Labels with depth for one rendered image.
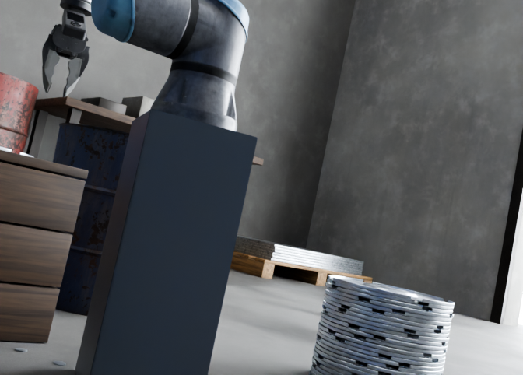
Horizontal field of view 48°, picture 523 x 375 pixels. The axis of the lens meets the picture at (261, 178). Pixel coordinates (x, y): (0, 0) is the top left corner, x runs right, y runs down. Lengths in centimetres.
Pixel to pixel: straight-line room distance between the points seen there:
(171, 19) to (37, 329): 66
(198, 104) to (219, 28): 13
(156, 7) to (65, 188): 44
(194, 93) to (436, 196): 432
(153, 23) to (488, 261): 416
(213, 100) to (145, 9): 17
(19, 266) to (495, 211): 412
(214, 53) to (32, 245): 52
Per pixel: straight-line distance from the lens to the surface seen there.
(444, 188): 515
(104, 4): 97
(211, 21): 100
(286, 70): 570
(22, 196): 120
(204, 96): 97
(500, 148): 501
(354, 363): 131
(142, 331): 94
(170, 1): 98
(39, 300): 125
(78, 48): 140
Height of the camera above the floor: 30
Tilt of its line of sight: 5 degrees up
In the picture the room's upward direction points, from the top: 12 degrees clockwise
